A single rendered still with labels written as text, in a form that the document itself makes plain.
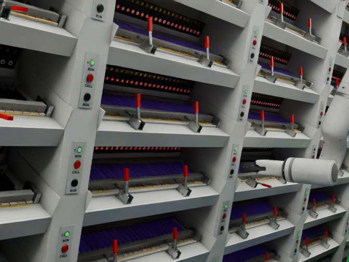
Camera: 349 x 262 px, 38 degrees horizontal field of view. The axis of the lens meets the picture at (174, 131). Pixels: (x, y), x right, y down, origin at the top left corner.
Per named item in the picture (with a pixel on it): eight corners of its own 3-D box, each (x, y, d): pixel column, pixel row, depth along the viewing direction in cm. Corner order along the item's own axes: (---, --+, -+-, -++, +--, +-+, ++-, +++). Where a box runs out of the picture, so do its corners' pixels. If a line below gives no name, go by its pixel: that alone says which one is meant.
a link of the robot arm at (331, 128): (348, 101, 174) (309, 180, 176) (332, 89, 161) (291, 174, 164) (372, 110, 168) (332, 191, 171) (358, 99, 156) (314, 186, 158)
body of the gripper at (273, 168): (296, 158, 173) (267, 156, 180) (284, 159, 165) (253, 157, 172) (296, 180, 173) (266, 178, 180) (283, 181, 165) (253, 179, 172)
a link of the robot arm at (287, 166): (301, 157, 172) (293, 157, 173) (291, 158, 164) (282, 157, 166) (301, 182, 171) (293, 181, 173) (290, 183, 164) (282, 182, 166)
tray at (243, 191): (298, 191, 224) (309, 173, 221) (228, 202, 176) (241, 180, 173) (264, 166, 234) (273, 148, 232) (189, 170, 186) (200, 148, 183)
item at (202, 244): (204, 261, 170) (223, 229, 166) (65, 306, 121) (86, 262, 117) (164, 224, 180) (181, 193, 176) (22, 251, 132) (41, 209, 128)
